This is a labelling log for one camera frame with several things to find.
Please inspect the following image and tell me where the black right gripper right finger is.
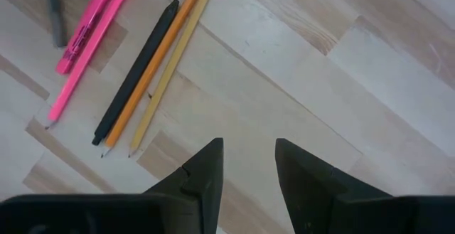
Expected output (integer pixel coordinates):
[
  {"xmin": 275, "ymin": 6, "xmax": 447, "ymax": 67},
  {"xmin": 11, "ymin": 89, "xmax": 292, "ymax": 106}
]
[{"xmin": 274, "ymin": 137, "xmax": 394, "ymax": 234}]

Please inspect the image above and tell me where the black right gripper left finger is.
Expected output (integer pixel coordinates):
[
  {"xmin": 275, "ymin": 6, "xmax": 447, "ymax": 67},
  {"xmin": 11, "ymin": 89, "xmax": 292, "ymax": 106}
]
[{"xmin": 143, "ymin": 137, "xmax": 225, "ymax": 234}]

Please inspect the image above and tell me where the yellow pencil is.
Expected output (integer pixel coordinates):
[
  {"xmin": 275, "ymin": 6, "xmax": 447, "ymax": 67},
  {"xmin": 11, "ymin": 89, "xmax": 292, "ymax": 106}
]
[{"xmin": 127, "ymin": 0, "xmax": 218, "ymax": 158}]

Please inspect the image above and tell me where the orange pencil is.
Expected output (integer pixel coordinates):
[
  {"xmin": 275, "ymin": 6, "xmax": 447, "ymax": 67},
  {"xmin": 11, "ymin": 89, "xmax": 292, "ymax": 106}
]
[{"xmin": 100, "ymin": 0, "xmax": 209, "ymax": 159}]

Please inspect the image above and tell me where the black pen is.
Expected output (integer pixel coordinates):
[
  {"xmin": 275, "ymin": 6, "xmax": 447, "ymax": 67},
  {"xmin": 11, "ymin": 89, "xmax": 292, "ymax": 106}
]
[{"xmin": 91, "ymin": 0, "xmax": 181, "ymax": 147}]

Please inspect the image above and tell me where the pink pencil with blue eraser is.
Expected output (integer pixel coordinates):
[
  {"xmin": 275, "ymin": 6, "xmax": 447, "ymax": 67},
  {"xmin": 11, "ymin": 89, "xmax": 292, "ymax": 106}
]
[{"xmin": 44, "ymin": 0, "xmax": 138, "ymax": 131}]

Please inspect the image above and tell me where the pink highlighter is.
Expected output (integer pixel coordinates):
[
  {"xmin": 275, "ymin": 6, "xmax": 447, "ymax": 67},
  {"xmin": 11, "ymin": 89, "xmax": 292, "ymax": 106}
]
[{"xmin": 55, "ymin": 0, "xmax": 122, "ymax": 75}]

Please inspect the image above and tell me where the grey pen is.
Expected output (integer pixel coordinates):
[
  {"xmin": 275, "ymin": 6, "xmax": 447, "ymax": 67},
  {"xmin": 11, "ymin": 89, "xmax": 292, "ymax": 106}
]
[{"xmin": 43, "ymin": 0, "xmax": 68, "ymax": 49}]

